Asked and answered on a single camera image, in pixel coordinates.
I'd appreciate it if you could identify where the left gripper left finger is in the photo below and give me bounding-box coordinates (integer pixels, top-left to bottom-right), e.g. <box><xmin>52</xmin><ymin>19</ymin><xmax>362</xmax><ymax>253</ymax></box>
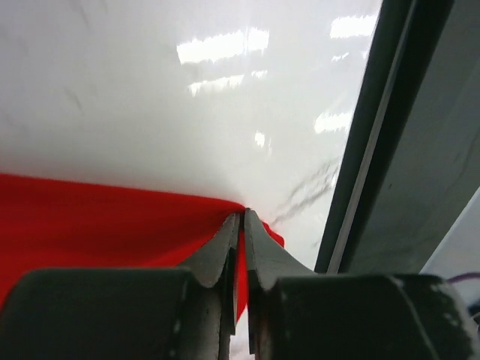
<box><xmin>175</xmin><ymin>213</ymin><xmax>240</xmax><ymax>359</ymax></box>

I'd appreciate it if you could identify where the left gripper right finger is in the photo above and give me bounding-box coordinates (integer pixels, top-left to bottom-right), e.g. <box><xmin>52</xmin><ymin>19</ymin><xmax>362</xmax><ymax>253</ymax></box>
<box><xmin>244</xmin><ymin>208</ymin><xmax>316</xmax><ymax>356</ymax></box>

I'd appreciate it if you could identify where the red t shirt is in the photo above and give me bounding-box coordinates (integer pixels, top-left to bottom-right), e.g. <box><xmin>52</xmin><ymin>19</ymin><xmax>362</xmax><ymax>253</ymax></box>
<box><xmin>0</xmin><ymin>172</ymin><xmax>286</xmax><ymax>320</ymax></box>

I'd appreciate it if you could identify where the aluminium rail frame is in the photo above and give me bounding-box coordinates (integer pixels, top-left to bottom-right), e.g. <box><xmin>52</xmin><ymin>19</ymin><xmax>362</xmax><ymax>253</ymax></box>
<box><xmin>315</xmin><ymin>1</ymin><xmax>479</xmax><ymax>274</ymax></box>

